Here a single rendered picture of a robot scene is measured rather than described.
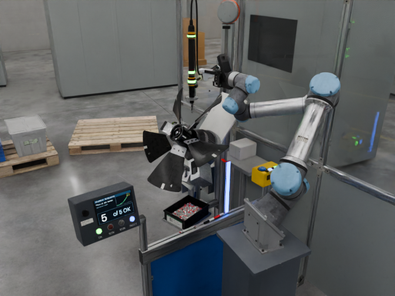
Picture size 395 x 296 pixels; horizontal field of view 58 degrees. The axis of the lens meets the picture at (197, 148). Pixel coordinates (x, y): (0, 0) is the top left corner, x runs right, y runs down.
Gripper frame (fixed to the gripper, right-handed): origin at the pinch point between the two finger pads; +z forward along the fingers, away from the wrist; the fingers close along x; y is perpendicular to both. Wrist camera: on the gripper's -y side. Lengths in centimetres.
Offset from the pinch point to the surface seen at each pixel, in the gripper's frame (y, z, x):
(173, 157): 58, 21, -10
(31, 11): 40, 1216, 166
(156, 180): 69, 21, -23
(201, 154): 47.8, -1.8, -5.1
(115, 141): 151, 272, 49
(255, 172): 60, -18, 21
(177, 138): 46, 21, -7
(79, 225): 49, -25, -83
